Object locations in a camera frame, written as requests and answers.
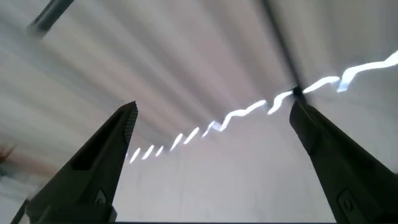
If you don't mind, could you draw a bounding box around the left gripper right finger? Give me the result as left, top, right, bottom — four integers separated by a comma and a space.
289, 100, 398, 224

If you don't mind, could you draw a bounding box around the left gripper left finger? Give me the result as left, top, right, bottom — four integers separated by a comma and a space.
25, 100, 139, 223

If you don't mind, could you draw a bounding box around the black clothes rack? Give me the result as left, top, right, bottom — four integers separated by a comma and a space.
26, 0, 308, 105

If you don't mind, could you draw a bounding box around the white curtain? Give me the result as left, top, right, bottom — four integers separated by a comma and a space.
0, 0, 398, 175

